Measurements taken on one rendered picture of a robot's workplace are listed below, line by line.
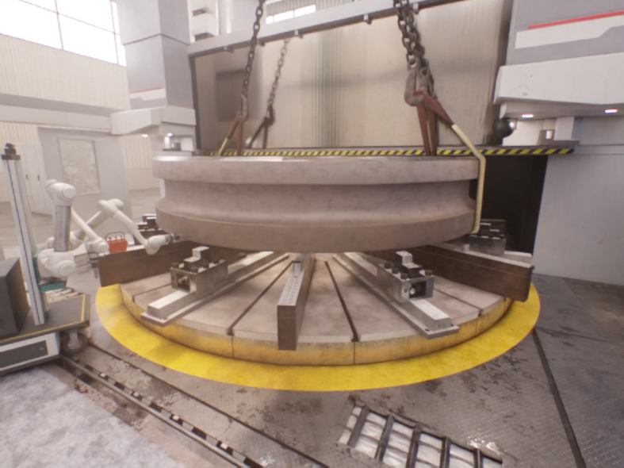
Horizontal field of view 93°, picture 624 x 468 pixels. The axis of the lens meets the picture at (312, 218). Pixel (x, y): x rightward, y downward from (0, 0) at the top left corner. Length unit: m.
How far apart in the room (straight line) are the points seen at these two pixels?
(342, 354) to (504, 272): 1.95
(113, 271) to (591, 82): 5.07
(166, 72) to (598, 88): 6.09
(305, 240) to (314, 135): 3.53
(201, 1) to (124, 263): 6.05
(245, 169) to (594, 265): 5.02
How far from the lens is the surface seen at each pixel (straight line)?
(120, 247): 4.11
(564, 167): 5.59
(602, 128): 4.67
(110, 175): 7.25
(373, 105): 5.72
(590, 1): 4.26
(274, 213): 3.01
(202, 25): 8.22
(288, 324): 2.37
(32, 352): 3.57
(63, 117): 6.82
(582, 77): 3.66
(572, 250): 5.80
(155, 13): 6.94
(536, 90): 3.59
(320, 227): 2.84
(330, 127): 5.96
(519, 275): 3.73
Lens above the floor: 1.76
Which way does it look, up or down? 11 degrees down
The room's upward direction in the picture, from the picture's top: straight up
